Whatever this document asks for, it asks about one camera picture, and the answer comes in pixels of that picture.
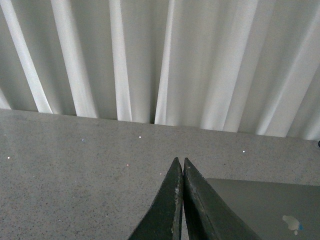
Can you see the grey laptop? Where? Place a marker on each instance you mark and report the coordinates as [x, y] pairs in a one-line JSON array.
[[275, 211]]

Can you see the white curtain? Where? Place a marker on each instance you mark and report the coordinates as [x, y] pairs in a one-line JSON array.
[[250, 66]]

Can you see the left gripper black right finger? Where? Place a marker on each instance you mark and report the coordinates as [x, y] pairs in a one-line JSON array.
[[207, 216]]

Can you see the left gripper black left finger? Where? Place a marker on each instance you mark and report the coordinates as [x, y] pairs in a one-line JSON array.
[[163, 220]]

